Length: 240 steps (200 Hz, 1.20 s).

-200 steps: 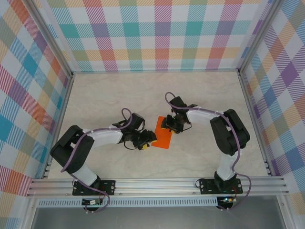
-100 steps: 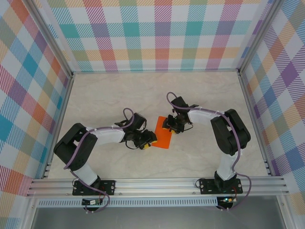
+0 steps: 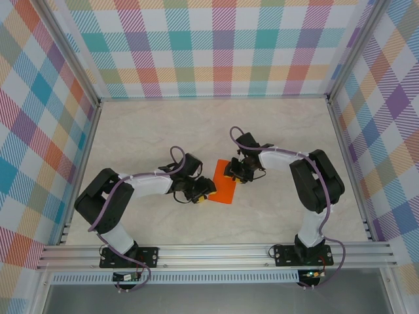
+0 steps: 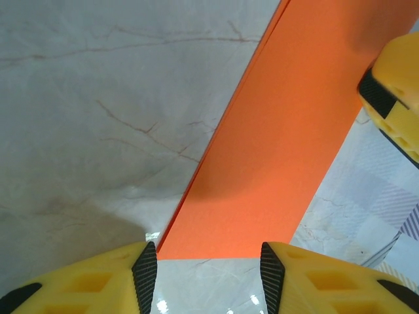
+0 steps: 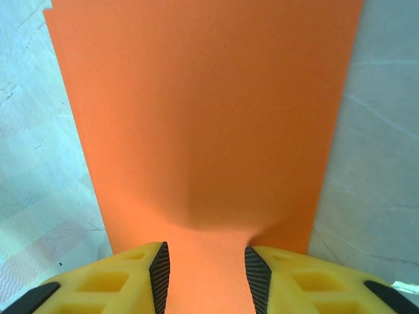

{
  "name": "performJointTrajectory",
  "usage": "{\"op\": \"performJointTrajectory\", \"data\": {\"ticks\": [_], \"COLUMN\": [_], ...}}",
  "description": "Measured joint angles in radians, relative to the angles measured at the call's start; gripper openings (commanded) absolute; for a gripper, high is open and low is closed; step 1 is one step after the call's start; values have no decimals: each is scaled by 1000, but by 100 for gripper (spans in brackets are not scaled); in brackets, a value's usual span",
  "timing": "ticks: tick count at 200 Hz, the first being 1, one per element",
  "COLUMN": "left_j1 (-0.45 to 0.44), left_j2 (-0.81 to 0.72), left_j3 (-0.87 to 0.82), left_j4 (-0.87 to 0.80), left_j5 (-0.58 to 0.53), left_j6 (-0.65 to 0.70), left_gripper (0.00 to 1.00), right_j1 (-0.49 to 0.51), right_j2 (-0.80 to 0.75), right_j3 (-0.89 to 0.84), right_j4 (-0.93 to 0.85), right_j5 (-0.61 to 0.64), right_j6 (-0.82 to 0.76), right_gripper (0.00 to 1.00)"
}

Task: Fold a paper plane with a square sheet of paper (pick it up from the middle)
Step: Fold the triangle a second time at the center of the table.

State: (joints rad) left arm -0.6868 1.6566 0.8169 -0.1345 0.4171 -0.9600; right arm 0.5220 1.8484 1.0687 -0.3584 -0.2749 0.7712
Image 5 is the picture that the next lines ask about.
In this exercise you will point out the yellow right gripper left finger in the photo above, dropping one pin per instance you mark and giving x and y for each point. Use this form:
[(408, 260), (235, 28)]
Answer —
[(108, 288)]

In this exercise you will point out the orange square paper sheet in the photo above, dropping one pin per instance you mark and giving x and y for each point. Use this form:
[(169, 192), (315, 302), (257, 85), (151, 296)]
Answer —
[(209, 114)]

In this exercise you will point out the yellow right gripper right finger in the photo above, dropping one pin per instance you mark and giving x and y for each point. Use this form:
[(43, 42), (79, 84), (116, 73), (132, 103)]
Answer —
[(311, 288)]

